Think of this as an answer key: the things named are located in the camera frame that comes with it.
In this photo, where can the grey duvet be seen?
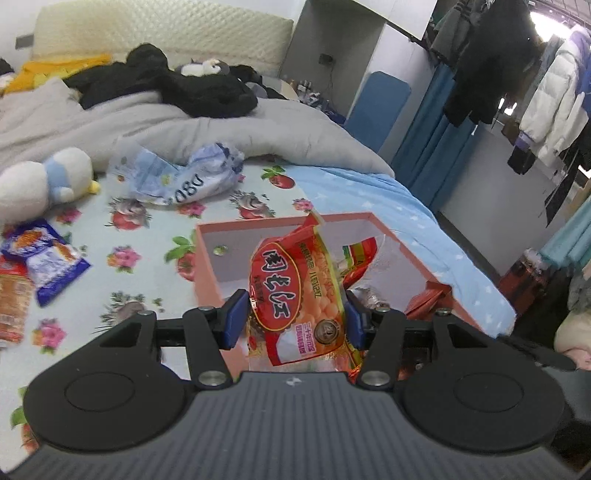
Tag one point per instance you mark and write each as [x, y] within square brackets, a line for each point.
[286, 124]

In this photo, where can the yellow cloth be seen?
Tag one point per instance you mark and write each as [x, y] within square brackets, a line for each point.
[51, 71]

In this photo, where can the beige quilted headboard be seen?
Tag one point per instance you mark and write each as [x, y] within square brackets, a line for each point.
[184, 37]

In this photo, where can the white cabinet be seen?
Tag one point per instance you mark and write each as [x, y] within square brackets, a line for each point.
[351, 46]

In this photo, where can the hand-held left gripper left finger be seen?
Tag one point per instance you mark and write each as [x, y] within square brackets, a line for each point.
[235, 319]

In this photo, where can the dark red bag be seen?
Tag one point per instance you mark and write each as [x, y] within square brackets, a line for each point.
[521, 277]

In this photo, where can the pale pink cloth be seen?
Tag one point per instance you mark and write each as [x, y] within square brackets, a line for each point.
[575, 337]

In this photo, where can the teal cloth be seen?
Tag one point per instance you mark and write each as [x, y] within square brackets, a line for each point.
[570, 235]

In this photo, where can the pink cardboard box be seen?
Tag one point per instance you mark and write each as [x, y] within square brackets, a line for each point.
[205, 277]

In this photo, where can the grey hanging jacket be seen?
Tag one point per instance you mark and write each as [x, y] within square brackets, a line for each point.
[450, 32]

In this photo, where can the small grey white plush toy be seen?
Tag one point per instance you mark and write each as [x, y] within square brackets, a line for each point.
[203, 68]

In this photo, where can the black hanging coat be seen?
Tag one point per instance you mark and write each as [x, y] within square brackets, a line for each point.
[494, 60]

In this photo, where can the black clothing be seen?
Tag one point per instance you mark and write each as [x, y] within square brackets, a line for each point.
[203, 92]

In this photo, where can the black hanging trousers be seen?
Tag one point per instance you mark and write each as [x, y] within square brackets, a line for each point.
[564, 184]

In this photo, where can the crumpled white blue plastic bag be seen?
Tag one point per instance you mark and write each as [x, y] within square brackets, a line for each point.
[194, 181]

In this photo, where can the red orange peanut snack packet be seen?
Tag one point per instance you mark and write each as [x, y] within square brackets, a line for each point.
[286, 286]

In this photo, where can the grey wall socket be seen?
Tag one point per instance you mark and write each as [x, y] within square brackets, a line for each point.
[24, 41]

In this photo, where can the blue snack packet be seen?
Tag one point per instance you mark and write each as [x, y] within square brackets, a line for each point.
[51, 267]

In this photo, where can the blue padded panel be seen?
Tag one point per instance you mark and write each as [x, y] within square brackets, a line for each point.
[378, 110]

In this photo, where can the black wall plug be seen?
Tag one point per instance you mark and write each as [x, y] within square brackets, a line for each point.
[326, 58]

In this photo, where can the floral bed sheet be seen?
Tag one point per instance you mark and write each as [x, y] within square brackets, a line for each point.
[138, 258]

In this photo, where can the white and blue plush toy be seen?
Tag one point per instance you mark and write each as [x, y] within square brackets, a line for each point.
[27, 184]

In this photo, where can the blue curtain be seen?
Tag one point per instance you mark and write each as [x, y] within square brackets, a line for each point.
[434, 152]

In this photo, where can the red-topped clear snack packet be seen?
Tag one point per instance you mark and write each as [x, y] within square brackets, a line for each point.
[14, 300]

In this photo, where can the light blue bed sheet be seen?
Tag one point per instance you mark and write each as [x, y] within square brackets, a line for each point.
[406, 207]

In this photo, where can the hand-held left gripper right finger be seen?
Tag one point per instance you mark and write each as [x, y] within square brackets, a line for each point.
[353, 323]

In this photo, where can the white puffer jacket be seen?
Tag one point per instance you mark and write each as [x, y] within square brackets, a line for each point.
[554, 97]

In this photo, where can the red green striped snack packet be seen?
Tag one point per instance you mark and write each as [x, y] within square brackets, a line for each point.
[362, 251]

